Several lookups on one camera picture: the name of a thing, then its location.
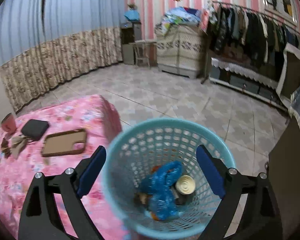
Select beige cloth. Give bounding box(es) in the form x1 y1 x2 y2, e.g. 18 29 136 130
11 135 27 159

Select round tin can lid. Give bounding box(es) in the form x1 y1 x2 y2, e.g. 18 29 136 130
175 175 196 195

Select blue plastic bag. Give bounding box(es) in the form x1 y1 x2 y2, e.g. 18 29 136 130
139 161 182 221

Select orange snack bag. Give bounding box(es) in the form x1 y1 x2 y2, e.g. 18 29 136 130
140 165 168 221

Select pink floral tablecloth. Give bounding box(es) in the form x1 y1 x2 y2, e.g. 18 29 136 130
0 95 127 239

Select brown phone case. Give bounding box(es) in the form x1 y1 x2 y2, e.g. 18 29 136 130
41 128 87 157

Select black zip case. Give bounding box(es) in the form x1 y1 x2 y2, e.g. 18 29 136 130
21 119 50 141

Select pink mug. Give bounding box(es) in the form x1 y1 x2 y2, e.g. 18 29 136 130
1 113 17 135

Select light blue plastic basket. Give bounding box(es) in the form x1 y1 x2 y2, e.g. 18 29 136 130
102 118 236 239

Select low tv bench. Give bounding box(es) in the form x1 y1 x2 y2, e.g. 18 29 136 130
209 57 287 112

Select covered chest with cloth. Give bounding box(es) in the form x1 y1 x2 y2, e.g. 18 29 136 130
155 24 207 79

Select blue and floral curtain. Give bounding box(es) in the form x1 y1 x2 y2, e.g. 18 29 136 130
0 0 125 111

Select clothes rack with clothes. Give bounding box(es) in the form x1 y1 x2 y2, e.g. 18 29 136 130
200 1 300 68

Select small stool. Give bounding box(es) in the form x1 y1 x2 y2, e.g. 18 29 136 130
130 40 157 68

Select water dispenser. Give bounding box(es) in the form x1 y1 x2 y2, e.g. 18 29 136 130
120 21 142 65

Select pile of folded clothes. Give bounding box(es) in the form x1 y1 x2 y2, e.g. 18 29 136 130
161 7 201 24

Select blue bag on dispenser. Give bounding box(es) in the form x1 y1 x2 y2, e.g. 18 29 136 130
124 10 140 22

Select framed wall picture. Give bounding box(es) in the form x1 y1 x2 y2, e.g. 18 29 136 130
264 0 297 27

